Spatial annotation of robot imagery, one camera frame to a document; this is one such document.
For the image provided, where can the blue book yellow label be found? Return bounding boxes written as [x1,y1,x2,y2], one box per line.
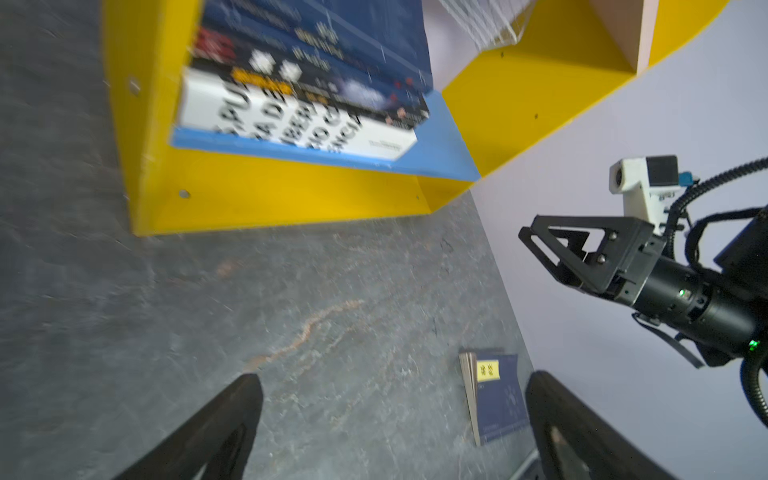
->
[459,349,529,447]

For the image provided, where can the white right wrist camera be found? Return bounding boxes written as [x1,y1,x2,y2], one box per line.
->
[609,155,698,236]

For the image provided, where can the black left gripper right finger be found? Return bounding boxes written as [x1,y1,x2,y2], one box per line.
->
[526,371,674,480]

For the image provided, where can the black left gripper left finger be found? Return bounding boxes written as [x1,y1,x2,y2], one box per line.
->
[117,373,264,479]

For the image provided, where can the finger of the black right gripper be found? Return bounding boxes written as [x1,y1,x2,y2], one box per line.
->
[518,215,657,294]

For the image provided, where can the yellow wooden bookshelf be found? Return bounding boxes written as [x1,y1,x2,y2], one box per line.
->
[101,0,730,237]

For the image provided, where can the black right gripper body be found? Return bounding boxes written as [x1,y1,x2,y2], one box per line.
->
[611,210,767,366]

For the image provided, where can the dark blue book under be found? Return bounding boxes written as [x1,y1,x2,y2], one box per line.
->
[205,0,434,93]

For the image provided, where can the dark book white characters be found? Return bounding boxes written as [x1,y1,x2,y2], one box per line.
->
[191,26,430,130]

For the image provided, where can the white book black text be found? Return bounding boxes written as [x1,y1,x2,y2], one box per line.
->
[178,68,417,162]

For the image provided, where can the white wire rack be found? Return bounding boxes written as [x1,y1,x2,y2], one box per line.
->
[440,0,537,52]

